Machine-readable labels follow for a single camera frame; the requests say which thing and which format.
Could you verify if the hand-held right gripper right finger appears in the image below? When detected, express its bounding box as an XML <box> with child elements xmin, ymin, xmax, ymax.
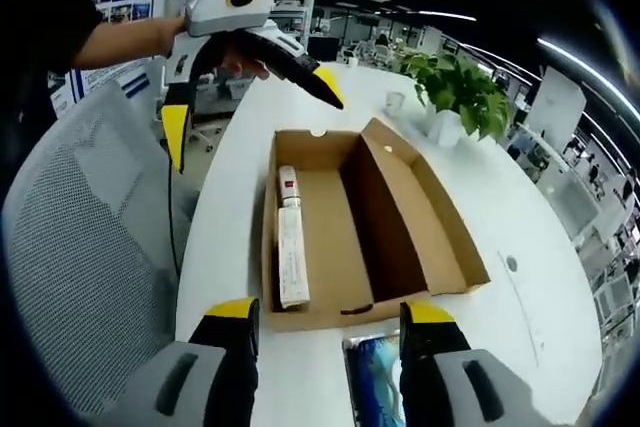
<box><xmin>398</xmin><ymin>299</ymin><xmax>534</xmax><ymax>427</ymax></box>

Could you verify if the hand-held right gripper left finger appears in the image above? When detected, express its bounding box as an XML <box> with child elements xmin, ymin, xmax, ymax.
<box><xmin>112</xmin><ymin>296</ymin><xmax>261</xmax><ymax>427</ymax></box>

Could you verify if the soft wet wipes pack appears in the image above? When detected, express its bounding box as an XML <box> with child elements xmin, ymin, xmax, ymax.
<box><xmin>342</xmin><ymin>334</ymin><xmax>404</xmax><ymax>427</ymax></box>

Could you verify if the long white carton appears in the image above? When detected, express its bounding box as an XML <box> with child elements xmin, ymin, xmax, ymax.
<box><xmin>276</xmin><ymin>204</ymin><xmax>311</xmax><ymax>309</ymax></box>

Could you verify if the brown cardboard shoe box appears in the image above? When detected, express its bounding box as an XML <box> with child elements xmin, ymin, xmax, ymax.
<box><xmin>260</xmin><ymin>116</ymin><xmax>492</xmax><ymax>333</ymax></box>

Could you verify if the person's left hand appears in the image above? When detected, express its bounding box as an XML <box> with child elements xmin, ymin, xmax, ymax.
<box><xmin>217</xmin><ymin>44</ymin><xmax>271</xmax><ymax>81</ymax></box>

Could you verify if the white storage shelf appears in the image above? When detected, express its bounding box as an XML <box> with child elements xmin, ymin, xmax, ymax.
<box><xmin>279</xmin><ymin>0</ymin><xmax>324</xmax><ymax>56</ymax></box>

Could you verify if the grey mesh office chair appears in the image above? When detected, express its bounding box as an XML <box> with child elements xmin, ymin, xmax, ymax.
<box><xmin>2</xmin><ymin>81</ymin><xmax>201</xmax><ymax>418</ymax></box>

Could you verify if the potted green plant white pot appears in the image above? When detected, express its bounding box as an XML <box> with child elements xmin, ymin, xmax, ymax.
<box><xmin>394</xmin><ymin>49</ymin><xmax>511</xmax><ymax>148</ymax></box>

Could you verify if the black cable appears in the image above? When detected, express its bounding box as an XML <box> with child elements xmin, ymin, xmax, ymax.
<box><xmin>166</xmin><ymin>166</ymin><xmax>181</xmax><ymax>278</ymax></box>

